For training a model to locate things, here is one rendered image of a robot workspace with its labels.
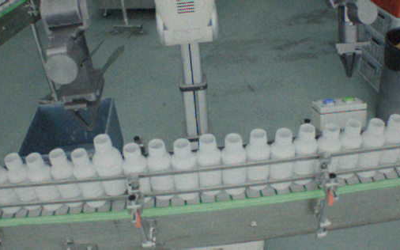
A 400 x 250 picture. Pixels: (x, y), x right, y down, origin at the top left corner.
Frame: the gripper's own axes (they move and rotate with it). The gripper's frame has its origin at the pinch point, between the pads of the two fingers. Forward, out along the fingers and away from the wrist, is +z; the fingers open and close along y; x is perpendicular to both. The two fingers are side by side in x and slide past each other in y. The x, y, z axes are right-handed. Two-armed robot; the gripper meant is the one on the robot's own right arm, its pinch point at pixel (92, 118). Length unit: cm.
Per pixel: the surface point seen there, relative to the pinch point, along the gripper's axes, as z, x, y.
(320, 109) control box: 14, 56, -14
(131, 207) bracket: 18.0, 6.0, 9.9
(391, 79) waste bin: 83, 157, -136
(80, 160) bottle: 10.8, -5.3, 0.9
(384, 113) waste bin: 112, 159, -137
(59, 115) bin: 36, -31, -58
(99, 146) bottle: 7.4, 0.0, 0.6
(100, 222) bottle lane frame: 29.6, -4.6, 3.8
